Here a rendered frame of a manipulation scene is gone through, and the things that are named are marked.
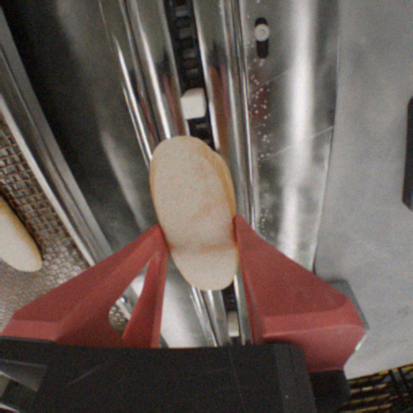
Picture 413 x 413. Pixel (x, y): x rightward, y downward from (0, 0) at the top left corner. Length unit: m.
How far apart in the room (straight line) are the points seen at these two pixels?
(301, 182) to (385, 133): 0.10
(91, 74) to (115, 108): 0.03
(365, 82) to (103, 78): 0.20
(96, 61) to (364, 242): 0.33
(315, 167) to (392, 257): 0.22
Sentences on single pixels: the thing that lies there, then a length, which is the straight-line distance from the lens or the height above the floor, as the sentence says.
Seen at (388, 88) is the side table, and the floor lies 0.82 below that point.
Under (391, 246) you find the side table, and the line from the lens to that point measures 0.35.
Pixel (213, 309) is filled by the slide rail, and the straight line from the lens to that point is 0.32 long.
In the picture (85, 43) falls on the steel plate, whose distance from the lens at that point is 0.22.
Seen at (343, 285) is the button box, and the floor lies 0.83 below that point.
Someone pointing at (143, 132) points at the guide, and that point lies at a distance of 0.17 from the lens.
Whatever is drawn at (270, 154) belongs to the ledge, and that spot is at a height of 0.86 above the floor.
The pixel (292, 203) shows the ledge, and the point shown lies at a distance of 0.19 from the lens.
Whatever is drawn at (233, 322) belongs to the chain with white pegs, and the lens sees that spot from 0.34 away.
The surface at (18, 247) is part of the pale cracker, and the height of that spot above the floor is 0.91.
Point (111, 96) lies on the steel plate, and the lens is 0.21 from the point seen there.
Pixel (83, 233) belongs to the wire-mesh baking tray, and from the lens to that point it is 0.19.
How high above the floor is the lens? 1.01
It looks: 54 degrees down
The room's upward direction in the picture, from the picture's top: 177 degrees counter-clockwise
